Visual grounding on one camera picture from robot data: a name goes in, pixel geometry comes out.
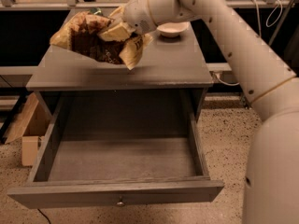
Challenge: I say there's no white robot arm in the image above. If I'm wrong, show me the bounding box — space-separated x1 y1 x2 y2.
112 0 299 224

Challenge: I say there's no green soda can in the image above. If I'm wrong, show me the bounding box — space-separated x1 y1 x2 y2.
90 7 103 16

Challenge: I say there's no white cable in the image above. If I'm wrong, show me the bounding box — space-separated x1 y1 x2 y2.
213 0 284 87

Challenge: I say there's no cardboard box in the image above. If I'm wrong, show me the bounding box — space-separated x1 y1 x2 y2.
5 93 50 167

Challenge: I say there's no open grey top drawer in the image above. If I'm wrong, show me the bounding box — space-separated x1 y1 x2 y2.
7 90 223 209

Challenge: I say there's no black floor cable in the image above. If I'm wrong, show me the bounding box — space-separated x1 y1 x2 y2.
37 208 52 224

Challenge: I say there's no brown chip bag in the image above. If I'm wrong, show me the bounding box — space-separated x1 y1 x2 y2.
50 7 152 70

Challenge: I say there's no metal drawer knob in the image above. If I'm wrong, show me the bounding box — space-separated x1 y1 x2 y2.
116 196 125 207

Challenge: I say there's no grey cabinet counter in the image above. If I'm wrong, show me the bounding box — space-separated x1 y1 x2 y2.
26 6 214 120

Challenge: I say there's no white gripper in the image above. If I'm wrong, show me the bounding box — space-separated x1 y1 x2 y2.
97 0 197 42

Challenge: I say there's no white bowl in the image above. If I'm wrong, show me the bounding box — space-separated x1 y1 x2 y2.
157 22 189 38

